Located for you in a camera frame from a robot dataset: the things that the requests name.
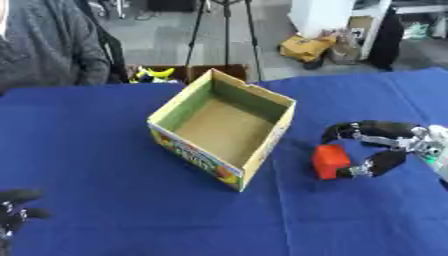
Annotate open cardboard box green inside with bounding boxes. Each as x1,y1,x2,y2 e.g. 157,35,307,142
145,68,298,193

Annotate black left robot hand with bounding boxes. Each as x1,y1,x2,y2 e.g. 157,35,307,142
0,188,53,248

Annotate yellow toy banana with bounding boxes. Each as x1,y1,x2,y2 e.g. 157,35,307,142
138,66,177,80

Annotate white cabinet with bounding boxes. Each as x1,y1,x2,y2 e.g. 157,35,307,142
285,0,394,62

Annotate person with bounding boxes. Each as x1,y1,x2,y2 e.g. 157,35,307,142
0,0,130,96

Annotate black tripod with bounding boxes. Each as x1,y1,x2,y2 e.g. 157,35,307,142
183,0,266,83

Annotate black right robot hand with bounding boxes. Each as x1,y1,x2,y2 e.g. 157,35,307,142
318,120,434,179

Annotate yellow bag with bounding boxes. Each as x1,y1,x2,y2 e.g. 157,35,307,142
276,32,340,64

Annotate red block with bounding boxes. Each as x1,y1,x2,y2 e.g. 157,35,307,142
309,143,354,181

